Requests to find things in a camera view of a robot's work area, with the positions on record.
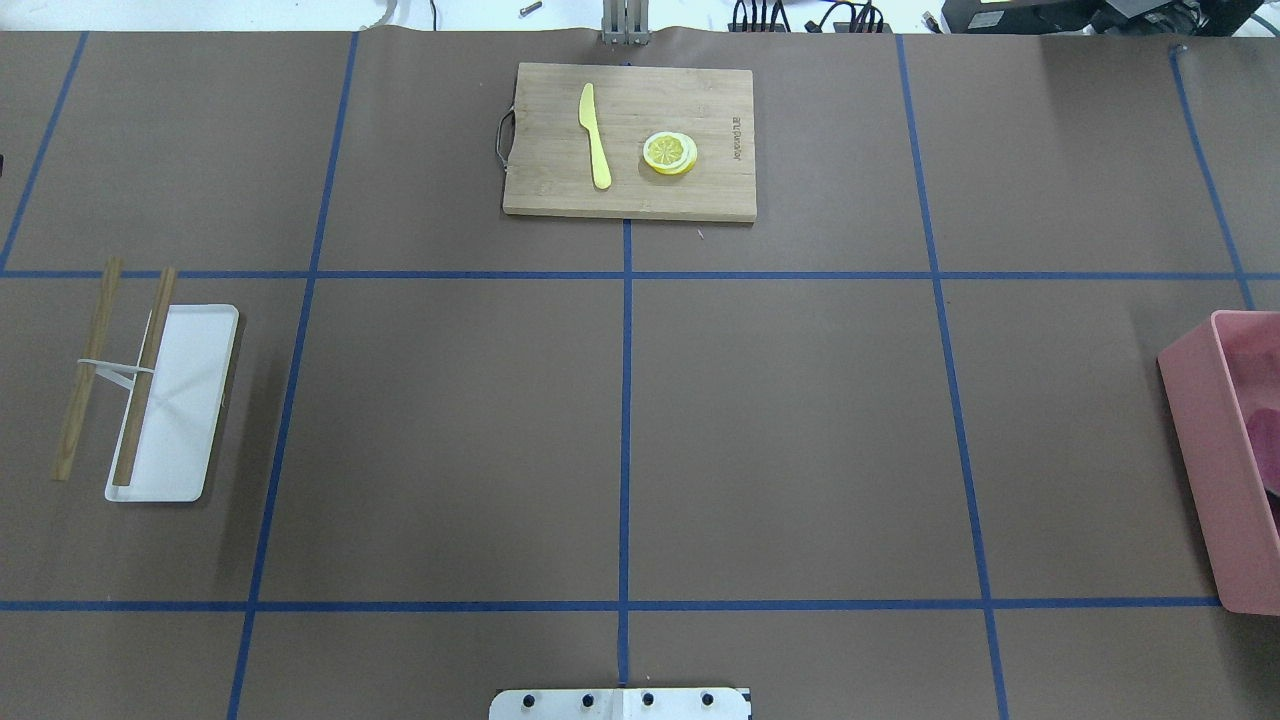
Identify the pink cloth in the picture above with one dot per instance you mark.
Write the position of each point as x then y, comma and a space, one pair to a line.
1262, 429

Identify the yellow lemon slice toy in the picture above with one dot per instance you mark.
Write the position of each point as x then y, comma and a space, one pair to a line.
670, 153

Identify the wooden cutting board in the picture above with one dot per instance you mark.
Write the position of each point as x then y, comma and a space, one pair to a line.
548, 163

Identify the yellow plastic knife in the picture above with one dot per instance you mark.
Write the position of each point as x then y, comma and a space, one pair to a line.
599, 167

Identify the white rack tray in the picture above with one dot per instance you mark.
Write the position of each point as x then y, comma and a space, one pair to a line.
182, 415

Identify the wooden rack rod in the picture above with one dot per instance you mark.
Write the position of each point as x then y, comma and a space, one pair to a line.
72, 427
143, 381

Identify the pink plastic bin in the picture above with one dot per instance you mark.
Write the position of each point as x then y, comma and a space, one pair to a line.
1214, 377

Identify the aluminium frame post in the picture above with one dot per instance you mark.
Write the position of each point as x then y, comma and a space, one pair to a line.
625, 22

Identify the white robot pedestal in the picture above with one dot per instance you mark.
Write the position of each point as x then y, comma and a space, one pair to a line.
623, 703

